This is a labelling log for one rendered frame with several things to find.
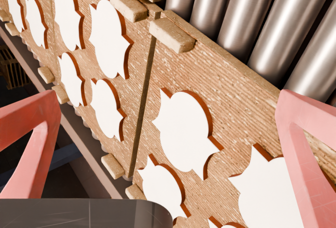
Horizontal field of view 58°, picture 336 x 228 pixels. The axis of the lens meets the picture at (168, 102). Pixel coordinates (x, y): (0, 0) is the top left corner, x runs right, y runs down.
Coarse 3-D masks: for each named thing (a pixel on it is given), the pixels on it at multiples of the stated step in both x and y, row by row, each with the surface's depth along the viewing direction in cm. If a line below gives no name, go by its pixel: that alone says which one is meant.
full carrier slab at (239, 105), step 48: (192, 48) 36; (192, 96) 39; (240, 96) 33; (144, 144) 56; (192, 144) 42; (240, 144) 36; (144, 192) 60; (192, 192) 48; (240, 192) 37; (288, 192) 31
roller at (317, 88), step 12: (324, 24) 26; (312, 36) 28; (324, 36) 26; (312, 48) 27; (324, 48) 26; (300, 60) 29; (312, 60) 27; (324, 60) 27; (300, 72) 29; (312, 72) 28; (324, 72) 27; (288, 84) 31; (300, 84) 29; (312, 84) 28; (324, 84) 28; (312, 96) 29; (324, 96) 29
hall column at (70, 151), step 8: (72, 144) 402; (56, 152) 389; (64, 152) 391; (72, 152) 394; (80, 152) 401; (56, 160) 381; (64, 160) 390; (0, 176) 352; (8, 176) 354; (0, 184) 346; (0, 192) 352
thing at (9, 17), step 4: (0, 0) 104; (4, 0) 100; (0, 4) 106; (4, 4) 102; (8, 4) 98; (4, 8) 104; (8, 8) 99; (0, 12) 103; (4, 12) 103; (8, 12) 101; (0, 16) 101; (4, 16) 101; (8, 16) 102; (4, 20) 102; (8, 20) 102
